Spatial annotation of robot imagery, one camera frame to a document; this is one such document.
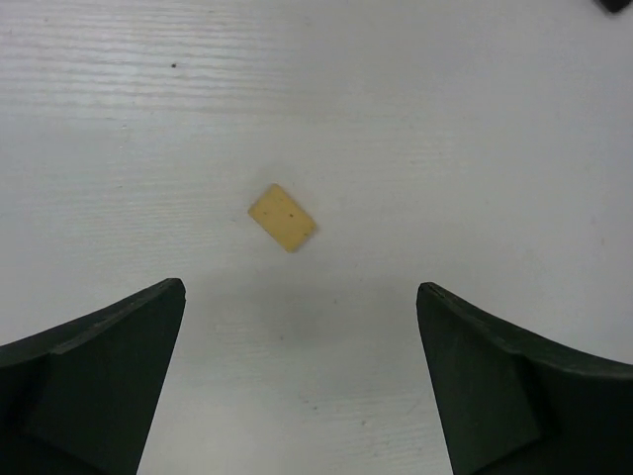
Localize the yellow highlighter marker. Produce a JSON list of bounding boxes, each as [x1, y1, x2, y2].
[[595, 0, 632, 15]]

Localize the beige eraser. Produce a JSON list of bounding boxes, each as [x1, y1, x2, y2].
[[248, 183, 317, 252]]

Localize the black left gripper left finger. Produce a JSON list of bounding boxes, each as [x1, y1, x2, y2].
[[1, 278, 186, 474]]

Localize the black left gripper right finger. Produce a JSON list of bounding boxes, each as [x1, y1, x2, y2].
[[416, 283, 632, 474]]

